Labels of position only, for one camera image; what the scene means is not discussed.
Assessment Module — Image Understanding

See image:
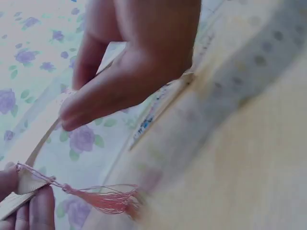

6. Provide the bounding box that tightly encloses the pink tassel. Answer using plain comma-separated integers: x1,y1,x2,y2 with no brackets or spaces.
15,162,144,218

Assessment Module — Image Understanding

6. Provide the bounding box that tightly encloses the person's right hand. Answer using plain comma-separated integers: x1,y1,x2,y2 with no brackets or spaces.
59,0,202,132

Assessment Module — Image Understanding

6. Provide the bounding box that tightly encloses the folding fan with bamboo ribs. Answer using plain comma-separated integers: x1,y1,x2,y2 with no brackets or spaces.
0,40,200,222

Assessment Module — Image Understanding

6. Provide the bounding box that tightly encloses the person's left hand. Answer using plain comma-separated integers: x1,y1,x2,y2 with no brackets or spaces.
0,161,56,230

